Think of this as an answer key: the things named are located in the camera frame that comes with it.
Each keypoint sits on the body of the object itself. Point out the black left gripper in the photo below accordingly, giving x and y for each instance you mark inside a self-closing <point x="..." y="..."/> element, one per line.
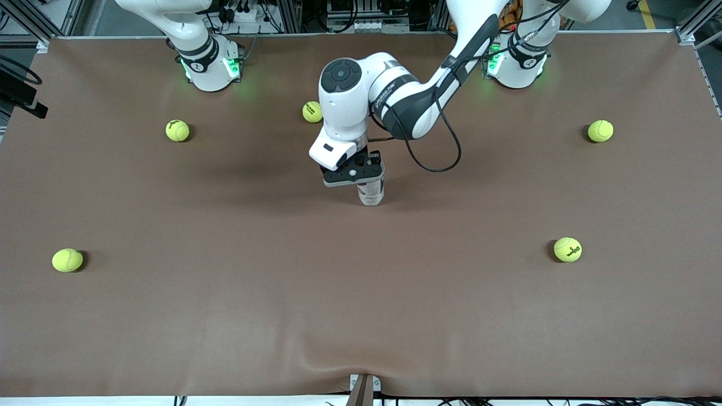
<point x="374" y="157"/>

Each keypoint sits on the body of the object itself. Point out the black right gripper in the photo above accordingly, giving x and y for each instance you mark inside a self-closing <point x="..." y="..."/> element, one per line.
<point x="15" y="87"/>

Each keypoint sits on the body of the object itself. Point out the silver blue tennis ball can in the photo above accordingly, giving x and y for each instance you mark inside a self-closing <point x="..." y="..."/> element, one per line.
<point x="370" y="194"/>

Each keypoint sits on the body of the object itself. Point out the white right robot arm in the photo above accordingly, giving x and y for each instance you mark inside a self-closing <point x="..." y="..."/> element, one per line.
<point x="208" y="73"/>

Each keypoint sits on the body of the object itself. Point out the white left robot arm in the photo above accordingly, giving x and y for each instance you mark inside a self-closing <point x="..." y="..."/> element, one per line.
<point x="344" y="107"/>

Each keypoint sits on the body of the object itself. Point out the yellow tennis ball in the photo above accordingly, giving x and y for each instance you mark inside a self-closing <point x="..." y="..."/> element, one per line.
<point x="67" y="260"/>
<point x="310" y="111"/>
<point x="177" y="130"/>
<point x="567" y="249"/>
<point x="600" y="131"/>

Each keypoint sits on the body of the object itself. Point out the brown table mat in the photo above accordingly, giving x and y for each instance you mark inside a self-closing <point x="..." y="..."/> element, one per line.
<point x="361" y="282"/>

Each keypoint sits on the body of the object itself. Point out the long white socket strip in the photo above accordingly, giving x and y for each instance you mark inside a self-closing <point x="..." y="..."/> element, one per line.
<point x="366" y="25"/>

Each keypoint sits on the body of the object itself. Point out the white power strip with plugs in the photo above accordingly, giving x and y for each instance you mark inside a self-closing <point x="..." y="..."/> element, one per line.
<point x="248" y="15"/>

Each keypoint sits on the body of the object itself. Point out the orange objects pile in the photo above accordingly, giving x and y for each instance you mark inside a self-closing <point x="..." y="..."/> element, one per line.
<point x="510" y="11"/>

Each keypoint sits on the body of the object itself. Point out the brown tapered pole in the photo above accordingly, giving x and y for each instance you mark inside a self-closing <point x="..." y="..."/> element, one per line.
<point x="361" y="395"/>

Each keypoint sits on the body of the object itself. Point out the aluminium frame strut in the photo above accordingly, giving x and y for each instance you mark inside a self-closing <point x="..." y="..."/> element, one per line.
<point x="691" y="31"/>
<point x="34" y="25"/>

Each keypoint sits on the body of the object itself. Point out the aluminium frame post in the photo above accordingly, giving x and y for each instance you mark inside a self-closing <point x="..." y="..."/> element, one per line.
<point x="439" y="12"/>
<point x="291" y="14"/>

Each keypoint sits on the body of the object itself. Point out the metal table clamp bracket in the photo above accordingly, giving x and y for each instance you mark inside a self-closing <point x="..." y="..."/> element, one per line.
<point x="377" y="384"/>

